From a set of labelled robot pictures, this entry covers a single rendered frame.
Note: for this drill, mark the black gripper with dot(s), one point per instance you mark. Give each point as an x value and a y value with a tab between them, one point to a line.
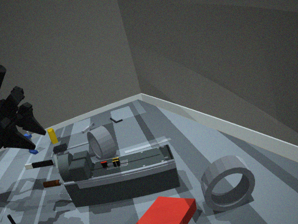
10	137

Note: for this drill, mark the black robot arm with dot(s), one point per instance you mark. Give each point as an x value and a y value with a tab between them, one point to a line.
15	97

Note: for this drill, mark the grey cylinder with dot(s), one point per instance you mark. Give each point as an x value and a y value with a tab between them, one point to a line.
101	143
219	169

